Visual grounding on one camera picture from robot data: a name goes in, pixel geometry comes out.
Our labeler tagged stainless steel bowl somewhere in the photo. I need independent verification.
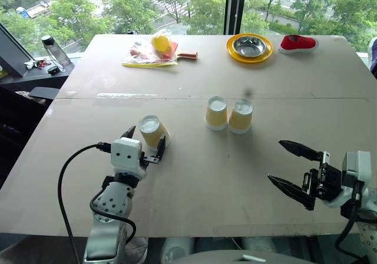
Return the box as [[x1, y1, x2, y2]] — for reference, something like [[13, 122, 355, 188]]
[[232, 35, 267, 58]]

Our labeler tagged yellow paper cup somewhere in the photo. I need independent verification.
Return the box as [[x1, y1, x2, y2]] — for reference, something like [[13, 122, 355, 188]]
[[138, 115, 172, 153], [204, 95, 229, 131], [227, 98, 254, 134]]

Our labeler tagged purple grey rounded object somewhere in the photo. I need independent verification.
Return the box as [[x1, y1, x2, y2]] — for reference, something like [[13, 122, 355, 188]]
[[366, 37, 377, 80]]

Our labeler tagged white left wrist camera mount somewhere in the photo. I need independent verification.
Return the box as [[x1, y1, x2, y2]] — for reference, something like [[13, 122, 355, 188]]
[[110, 137, 148, 179]]

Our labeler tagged clear tape strip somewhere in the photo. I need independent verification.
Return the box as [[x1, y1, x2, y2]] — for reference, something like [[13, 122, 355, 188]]
[[96, 92, 158, 100]]

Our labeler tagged yellow plastic plate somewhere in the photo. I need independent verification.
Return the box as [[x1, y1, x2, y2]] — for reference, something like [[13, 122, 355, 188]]
[[226, 33, 274, 64]]

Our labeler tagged clear water bottle black cap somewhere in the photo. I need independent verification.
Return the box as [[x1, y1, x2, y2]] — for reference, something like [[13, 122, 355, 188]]
[[41, 34, 72, 68]]

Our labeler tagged red keys bundle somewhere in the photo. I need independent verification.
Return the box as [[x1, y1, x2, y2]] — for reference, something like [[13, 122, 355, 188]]
[[24, 58, 48, 70]]

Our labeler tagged clear plastic zip bag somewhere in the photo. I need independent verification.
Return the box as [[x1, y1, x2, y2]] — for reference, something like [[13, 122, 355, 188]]
[[121, 29, 181, 68]]

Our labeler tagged red slip-on shoe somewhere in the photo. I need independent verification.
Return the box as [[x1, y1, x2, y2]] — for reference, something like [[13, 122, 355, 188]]
[[277, 34, 320, 55]]

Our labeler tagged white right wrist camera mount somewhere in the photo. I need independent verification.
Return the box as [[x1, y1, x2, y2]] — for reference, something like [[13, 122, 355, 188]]
[[323, 150, 373, 209]]

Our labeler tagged yellow plastic ball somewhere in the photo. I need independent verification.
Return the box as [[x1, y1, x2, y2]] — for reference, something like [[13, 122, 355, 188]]
[[150, 30, 173, 54]]

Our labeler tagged white rounded shape under table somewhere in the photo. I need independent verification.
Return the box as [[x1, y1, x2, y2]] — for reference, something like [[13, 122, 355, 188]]
[[240, 236, 278, 255], [160, 236, 196, 264]]

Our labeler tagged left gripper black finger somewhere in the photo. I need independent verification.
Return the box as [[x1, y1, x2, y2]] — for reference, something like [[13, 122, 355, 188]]
[[156, 134, 167, 163], [120, 125, 137, 140]]

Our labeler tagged red table tennis paddle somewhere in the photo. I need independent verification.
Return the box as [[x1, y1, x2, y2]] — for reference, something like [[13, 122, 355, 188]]
[[161, 41, 199, 62]]

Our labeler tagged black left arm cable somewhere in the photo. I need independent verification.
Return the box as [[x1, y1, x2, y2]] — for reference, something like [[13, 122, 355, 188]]
[[57, 141, 137, 264]]

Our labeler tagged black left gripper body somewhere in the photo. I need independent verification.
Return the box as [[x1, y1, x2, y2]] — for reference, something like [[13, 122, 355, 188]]
[[140, 150, 162, 171]]

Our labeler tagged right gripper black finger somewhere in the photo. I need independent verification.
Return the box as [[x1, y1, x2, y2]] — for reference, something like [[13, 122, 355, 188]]
[[267, 174, 317, 212], [277, 140, 324, 162]]

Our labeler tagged black slanted panel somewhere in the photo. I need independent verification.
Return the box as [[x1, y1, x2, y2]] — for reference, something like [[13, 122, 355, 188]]
[[0, 22, 39, 78]]

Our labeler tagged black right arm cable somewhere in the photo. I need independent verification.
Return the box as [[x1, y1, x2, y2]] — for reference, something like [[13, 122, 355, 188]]
[[335, 184, 371, 264]]

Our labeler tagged black side cabinet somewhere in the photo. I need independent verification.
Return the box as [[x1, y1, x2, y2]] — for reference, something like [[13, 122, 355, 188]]
[[0, 56, 82, 188]]

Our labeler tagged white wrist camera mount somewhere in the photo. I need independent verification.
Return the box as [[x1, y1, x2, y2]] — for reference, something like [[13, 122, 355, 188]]
[[110, 137, 148, 179], [323, 150, 373, 209]]

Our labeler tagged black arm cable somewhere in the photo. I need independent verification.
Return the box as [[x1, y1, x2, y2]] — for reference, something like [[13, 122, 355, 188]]
[[335, 184, 371, 264], [57, 141, 137, 264]]

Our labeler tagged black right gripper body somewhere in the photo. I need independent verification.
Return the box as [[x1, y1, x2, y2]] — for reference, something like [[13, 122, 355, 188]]
[[302, 151, 345, 203]]

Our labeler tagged grey robot torso top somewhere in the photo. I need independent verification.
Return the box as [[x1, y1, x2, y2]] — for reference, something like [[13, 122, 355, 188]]
[[175, 250, 299, 264]]

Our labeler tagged dark window frame post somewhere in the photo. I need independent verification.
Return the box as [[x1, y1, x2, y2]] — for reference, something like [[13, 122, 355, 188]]
[[223, 0, 249, 36]]

